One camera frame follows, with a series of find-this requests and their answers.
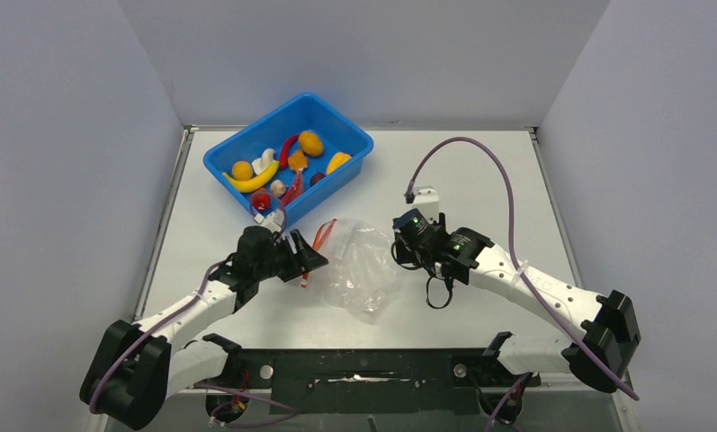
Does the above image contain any blue plastic bin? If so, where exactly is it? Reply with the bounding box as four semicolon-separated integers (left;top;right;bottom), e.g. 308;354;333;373
203;93;373;227

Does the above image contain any beige toy garlic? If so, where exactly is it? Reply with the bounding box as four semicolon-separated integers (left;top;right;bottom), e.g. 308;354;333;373
269;180;289;199

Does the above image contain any white toy mushroom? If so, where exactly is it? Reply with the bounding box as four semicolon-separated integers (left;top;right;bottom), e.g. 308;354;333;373
251;148;277;176

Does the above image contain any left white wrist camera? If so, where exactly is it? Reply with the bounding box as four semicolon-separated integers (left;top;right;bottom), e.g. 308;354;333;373
253;211;286;232

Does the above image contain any aluminium table frame rail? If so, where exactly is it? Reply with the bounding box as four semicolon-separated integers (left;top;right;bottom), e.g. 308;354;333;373
134;125;197;320

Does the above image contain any yellow-orange toy ball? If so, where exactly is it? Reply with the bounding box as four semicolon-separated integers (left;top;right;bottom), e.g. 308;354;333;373
230;160;255;182

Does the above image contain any orange toy mango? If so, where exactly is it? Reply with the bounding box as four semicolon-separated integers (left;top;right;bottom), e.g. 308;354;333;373
298;130;325;157

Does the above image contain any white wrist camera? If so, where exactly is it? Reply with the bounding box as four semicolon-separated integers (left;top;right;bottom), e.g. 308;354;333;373
404;186;440;226
253;211;286;232

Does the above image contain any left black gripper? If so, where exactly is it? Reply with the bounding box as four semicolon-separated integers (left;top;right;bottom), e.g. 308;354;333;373
255;229;327;282

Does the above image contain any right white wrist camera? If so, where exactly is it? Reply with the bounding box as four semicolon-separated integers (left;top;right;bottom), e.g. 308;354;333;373
404;186;440;226

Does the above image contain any dark purple toy fruit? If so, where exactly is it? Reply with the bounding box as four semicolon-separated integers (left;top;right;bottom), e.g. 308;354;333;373
309;172;326;186

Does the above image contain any yellow toy pepper slice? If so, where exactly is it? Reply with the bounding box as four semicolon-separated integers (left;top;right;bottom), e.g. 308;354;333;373
325;152;352;175

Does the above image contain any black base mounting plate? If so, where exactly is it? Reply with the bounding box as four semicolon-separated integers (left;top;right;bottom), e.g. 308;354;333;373
213;348;517;415

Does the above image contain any red toy watermelon slice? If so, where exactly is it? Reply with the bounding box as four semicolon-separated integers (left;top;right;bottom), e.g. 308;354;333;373
281;169;305;206

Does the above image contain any clear zip bag orange zipper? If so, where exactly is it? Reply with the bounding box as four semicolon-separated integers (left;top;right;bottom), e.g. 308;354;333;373
300;218;402;324

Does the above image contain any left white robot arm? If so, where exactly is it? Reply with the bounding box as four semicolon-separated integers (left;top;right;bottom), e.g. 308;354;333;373
79;226;328;430

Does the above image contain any red toy chili pepper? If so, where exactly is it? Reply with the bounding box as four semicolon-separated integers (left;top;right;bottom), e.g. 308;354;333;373
279;134;300;169

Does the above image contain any red toy wax apple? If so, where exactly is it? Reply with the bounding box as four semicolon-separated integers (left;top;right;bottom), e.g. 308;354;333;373
250;191;273;212

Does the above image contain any yellow toy banana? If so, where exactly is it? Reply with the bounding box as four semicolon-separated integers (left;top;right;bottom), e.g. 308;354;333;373
223;161;280;194

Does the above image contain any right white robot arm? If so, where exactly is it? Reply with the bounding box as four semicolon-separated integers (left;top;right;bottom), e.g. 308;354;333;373
392;209;641;396

